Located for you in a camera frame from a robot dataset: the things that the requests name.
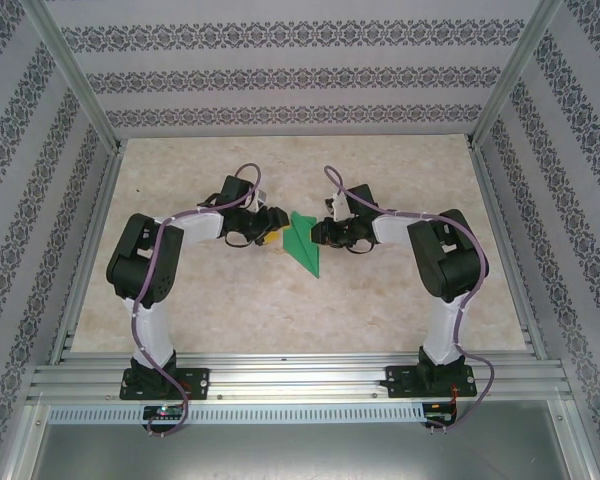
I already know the green paper sheet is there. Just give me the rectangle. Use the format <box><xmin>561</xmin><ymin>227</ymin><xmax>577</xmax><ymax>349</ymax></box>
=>
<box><xmin>282</xmin><ymin>210</ymin><xmax>323</xmax><ymax>279</ymax></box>

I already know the grey metal panel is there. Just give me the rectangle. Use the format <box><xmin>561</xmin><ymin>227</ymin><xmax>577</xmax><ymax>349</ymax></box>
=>
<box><xmin>9</xmin><ymin>402</ymin><xmax>594</xmax><ymax>480</ymax></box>

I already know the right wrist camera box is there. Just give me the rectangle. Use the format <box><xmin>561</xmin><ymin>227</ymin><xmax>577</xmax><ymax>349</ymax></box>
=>
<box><xmin>326</xmin><ymin>192</ymin><xmax>349</xmax><ymax>221</ymax></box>

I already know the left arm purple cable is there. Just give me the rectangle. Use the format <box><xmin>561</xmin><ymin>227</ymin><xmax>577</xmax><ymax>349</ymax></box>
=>
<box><xmin>131</xmin><ymin>162</ymin><xmax>262</xmax><ymax>439</ymax></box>

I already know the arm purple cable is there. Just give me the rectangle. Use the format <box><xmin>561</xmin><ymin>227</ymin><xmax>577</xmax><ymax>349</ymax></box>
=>
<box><xmin>131</xmin><ymin>162</ymin><xmax>262</xmax><ymax>439</ymax></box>
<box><xmin>323</xmin><ymin>165</ymin><xmax>496</xmax><ymax>436</ymax></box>

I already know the long aluminium mounting rail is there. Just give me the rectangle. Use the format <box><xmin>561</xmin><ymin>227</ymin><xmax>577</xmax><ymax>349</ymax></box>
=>
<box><xmin>27</xmin><ymin>349</ymin><xmax>574</xmax><ymax>407</ymax></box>

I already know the aluminium side rail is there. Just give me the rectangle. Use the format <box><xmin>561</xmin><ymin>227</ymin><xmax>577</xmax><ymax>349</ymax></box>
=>
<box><xmin>467</xmin><ymin>142</ymin><xmax>551</xmax><ymax>361</ymax></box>
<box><xmin>47</xmin><ymin>142</ymin><xmax>126</xmax><ymax>366</ymax></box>

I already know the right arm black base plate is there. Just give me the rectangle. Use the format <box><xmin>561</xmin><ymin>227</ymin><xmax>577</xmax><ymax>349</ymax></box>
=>
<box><xmin>385</xmin><ymin>364</ymin><xmax>479</xmax><ymax>400</ymax></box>

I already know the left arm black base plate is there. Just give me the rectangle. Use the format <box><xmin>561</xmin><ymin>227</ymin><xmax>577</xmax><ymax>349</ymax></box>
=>
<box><xmin>119</xmin><ymin>367</ymin><xmax>211</xmax><ymax>401</ymax></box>

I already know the slotted grey cable duct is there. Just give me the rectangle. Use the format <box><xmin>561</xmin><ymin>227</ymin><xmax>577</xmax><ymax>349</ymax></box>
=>
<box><xmin>47</xmin><ymin>403</ymin><xmax>456</xmax><ymax>426</ymax></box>

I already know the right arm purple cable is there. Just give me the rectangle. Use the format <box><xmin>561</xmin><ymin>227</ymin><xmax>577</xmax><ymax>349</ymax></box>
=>
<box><xmin>323</xmin><ymin>165</ymin><xmax>496</xmax><ymax>436</ymax></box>

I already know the aluminium frame post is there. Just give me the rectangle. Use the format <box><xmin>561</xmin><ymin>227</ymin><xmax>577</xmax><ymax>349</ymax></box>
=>
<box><xmin>467</xmin><ymin>0</ymin><xmax>566</xmax><ymax>149</ymax></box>
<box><xmin>24</xmin><ymin>0</ymin><xmax>126</xmax><ymax>151</ymax></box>

